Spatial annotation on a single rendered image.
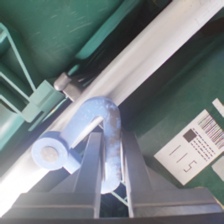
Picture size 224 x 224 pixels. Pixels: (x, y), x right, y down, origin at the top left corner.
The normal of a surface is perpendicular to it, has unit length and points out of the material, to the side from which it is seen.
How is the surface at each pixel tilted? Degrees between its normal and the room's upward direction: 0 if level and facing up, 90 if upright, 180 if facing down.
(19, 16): 94
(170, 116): 94
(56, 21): 94
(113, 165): 90
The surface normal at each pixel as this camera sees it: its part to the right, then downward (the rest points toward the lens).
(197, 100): 0.01, 0.26
